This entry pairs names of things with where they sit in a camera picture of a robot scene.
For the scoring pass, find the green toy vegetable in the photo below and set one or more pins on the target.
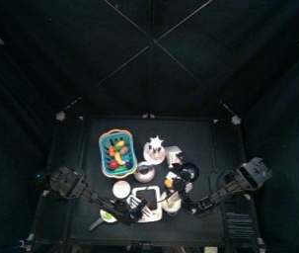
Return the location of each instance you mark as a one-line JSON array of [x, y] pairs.
[[121, 169]]

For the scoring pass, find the purple toy eggplant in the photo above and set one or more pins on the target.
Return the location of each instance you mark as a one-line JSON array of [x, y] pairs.
[[128, 164]]

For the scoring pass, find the yellow toy banana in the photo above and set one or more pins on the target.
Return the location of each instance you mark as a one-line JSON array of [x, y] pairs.
[[119, 158]]

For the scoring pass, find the white utensil holder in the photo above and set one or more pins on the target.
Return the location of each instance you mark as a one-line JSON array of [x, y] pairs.
[[153, 152]]

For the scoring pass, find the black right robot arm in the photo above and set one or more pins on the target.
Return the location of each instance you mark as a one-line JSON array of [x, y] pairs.
[[236, 184]]

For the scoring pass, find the black toy frying pan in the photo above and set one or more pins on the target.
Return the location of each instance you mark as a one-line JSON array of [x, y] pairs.
[[187, 171]]

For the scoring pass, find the small orange yellow toy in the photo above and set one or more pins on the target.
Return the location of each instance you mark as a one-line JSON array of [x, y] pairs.
[[168, 183]]

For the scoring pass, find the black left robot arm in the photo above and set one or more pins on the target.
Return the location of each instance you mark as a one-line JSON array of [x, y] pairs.
[[79, 187]]

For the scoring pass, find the white round plate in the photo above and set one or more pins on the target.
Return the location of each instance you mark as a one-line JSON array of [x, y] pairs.
[[120, 189]]

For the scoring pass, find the orange toy carrot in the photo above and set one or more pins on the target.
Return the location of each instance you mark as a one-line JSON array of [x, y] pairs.
[[111, 151]]

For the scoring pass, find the red toy tomato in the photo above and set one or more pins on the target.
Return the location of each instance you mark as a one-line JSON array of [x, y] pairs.
[[113, 164]]

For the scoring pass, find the white tray with items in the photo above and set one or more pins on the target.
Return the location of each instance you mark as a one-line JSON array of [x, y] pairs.
[[148, 202]]

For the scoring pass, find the yellow toy corn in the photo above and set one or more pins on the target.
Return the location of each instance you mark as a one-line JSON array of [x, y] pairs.
[[119, 144]]

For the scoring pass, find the brown toy potato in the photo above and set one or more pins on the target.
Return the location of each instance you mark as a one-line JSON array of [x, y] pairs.
[[123, 150]]

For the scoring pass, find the white toy pot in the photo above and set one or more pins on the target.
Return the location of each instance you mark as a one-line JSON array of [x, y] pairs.
[[171, 205]]

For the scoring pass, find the teal basket with orange rim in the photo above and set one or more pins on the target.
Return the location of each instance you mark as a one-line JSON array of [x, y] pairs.
[[117, 157]]

